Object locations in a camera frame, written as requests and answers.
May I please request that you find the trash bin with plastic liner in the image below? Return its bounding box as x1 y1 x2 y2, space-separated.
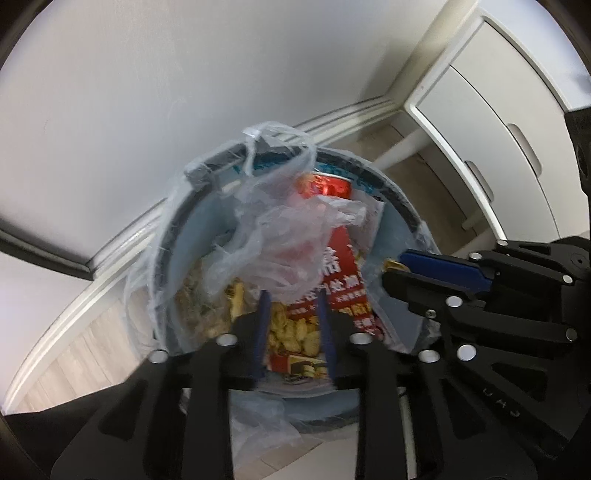
124 121 439 462

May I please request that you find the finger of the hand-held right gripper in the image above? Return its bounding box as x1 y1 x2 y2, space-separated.
381 270 578 363
399 240 580 292

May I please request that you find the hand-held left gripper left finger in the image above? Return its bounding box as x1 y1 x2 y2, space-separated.
51 290 273 480

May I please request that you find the crumpled clear plastic bag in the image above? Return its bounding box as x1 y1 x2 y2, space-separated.
203 175 370 305

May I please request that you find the grey wardrobe door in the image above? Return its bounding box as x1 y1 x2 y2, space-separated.
0 0 462 278

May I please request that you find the heap of peanut shells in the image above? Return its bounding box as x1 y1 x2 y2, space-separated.
178 272 259 342

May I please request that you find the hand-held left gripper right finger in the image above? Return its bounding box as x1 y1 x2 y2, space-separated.
316 295 539 480

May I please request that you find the red snack bag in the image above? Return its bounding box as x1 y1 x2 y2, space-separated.
265 171 384 386

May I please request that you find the white nightstand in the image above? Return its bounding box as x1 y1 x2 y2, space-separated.
374 9 591 259

